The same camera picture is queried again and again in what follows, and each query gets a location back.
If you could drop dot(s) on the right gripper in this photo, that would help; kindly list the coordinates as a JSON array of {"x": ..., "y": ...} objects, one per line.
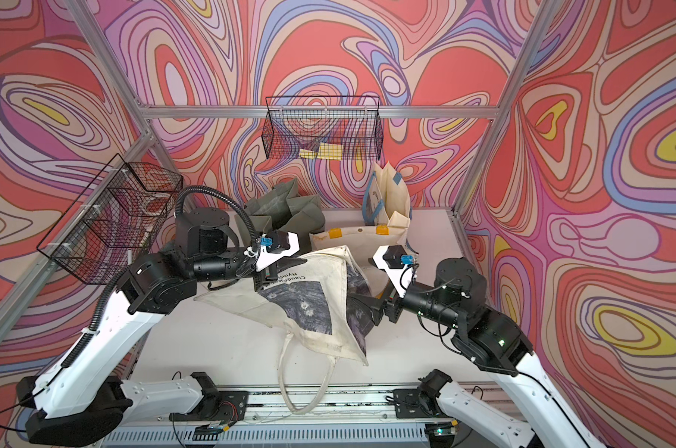
[{"x": 375, "y": 307}]

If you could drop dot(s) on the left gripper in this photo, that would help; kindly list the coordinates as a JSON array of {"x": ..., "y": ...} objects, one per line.
[{"x": 269, "y": 273}]

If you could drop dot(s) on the cream canvas tote bag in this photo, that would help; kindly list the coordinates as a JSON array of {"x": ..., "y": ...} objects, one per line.
[{"x": 310, "y": 303}]

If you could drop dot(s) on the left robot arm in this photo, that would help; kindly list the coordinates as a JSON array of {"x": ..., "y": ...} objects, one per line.
[{"x": 79, "y": 400}]

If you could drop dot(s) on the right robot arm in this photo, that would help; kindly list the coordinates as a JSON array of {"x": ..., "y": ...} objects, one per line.
[{"x": 492, "y": 342}]

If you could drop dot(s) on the olive green fabric bag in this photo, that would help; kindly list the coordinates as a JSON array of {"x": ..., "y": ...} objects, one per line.
[{"x": 283, "y": 208}]

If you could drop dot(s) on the yellow sticky notes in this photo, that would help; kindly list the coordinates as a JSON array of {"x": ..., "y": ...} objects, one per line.
[{"x": 324, "y": 151}]

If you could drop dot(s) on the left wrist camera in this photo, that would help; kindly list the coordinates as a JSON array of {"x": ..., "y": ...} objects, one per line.
[{"x": 274, "y": 246}]

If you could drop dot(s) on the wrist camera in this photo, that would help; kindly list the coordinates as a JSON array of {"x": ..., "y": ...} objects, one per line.
[
  {"x": 398, "y": 265},
  {"x": 274, "y": 246}
]

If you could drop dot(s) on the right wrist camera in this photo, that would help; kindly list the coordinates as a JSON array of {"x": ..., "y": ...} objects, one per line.
[{"x": 398, "y": 265}]

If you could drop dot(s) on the white bag yellow handles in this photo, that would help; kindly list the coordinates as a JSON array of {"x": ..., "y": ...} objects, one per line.
[{"x": 362, "y": 243}]

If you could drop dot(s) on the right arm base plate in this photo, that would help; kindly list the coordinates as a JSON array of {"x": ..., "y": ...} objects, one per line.
[{"x": 415, "y": 403}]

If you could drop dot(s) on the beige bag blue handles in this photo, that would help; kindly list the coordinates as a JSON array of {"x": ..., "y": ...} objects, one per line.
[{"x": 386, "y": 200}]

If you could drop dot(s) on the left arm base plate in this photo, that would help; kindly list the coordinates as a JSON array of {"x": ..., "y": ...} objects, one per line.
[{"x": 225, "y": 406}]

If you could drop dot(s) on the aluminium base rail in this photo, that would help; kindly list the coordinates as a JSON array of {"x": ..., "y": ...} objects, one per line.
[{"x": 376, "y": 416}]

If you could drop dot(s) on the black wire basket back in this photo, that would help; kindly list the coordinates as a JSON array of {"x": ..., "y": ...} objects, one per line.
[{"x": 294, "y": 122}]

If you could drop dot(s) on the black wire basket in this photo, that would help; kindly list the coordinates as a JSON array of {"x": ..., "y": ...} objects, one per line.
[
  {"x": 113, "y": 221},
  {"x": 294, "y": 122}
]

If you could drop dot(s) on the black wire basket left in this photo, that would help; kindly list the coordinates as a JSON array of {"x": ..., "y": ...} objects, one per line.
[{"x": 113, "y": 221}]

